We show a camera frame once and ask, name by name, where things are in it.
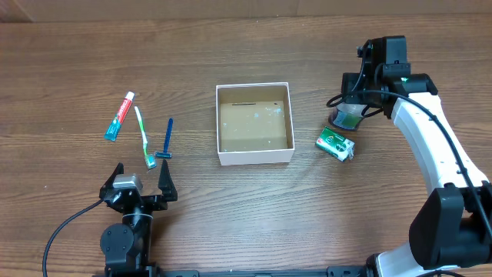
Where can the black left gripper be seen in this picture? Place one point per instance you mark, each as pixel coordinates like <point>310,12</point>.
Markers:
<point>167,190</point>

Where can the red white toothpaste tube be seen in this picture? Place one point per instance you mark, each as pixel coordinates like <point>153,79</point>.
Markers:
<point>115,126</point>

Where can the white cardboard box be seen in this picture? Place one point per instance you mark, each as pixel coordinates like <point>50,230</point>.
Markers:
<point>254,123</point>

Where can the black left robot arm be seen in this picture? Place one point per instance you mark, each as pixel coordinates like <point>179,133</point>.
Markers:
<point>126,245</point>

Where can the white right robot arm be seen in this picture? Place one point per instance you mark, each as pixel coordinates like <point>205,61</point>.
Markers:
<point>453,227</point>

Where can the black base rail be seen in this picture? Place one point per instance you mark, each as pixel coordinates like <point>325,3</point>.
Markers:
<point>330,271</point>

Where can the clear soap pump bottle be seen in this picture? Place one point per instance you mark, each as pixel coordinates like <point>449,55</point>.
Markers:
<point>347,116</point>

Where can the green soap bar package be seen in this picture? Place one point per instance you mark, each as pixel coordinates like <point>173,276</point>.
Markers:
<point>335,144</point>

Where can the blue disposable razor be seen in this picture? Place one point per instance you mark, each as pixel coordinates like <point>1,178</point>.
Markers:
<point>165,154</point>

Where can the green white toothbrush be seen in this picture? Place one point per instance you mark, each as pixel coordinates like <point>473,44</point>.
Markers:
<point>149,159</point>

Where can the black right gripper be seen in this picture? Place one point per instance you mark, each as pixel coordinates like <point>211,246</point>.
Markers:
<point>354,99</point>

